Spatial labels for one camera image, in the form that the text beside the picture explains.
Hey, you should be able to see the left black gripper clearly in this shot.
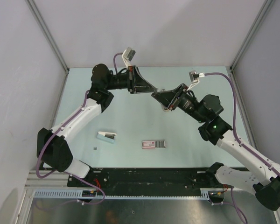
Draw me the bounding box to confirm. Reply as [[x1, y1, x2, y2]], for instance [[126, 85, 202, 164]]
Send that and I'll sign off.
[[105, 66, 157, 95]]

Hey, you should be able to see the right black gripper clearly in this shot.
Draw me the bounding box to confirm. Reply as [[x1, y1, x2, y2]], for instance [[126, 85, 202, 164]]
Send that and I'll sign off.
[[152, 84, 207, 124]]

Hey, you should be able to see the beige black stapler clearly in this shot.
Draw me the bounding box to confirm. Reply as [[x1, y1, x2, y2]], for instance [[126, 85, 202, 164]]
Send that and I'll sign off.
[[161, 89, 169, 112]]

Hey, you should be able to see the red white staple box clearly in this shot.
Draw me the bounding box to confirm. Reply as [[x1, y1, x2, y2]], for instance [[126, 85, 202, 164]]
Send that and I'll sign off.
[[142, 140, 166, 149]]

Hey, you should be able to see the light blue white stapler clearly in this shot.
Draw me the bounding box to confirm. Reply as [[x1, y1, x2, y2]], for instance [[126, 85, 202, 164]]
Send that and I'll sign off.
[[97, 131, 117, 144]]

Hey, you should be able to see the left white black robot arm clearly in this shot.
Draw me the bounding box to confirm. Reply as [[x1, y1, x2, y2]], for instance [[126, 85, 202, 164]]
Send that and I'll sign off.
[[36, 63, 157, 187]]

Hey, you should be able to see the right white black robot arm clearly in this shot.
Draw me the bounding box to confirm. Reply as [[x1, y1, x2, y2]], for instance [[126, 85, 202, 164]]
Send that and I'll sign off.
[[152, 84, 280, 211]]

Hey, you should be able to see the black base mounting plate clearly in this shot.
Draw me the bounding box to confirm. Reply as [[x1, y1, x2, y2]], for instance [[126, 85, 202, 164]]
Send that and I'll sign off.
[[67, 167, 234, 196]]

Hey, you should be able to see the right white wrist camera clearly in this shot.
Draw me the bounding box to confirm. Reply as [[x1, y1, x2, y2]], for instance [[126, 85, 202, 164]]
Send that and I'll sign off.
[[187, 70, 205, 91]]

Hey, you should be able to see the aluminium front rail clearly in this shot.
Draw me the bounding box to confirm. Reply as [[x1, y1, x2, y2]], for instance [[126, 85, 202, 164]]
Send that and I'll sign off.
[[25, 170, 72, 189]]

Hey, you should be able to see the white slotted cable duct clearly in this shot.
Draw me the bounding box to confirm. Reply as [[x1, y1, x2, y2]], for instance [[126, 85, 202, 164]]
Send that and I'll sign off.
[[32, 188, 212, 201]]

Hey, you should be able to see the left aluminium frame post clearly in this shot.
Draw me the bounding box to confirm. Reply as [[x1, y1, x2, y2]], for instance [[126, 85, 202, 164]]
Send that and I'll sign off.
[[25, 0, 69, 74]]

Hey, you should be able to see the aluminium frame post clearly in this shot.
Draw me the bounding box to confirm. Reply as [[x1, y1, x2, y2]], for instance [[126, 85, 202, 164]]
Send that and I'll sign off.
[[25, 0, 69, 74], [229, 0, 275, 74]]

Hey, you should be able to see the right aluminium frame post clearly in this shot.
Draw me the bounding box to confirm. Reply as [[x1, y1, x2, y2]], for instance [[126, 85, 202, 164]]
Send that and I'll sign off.
[[229, 0, 275, 74]]

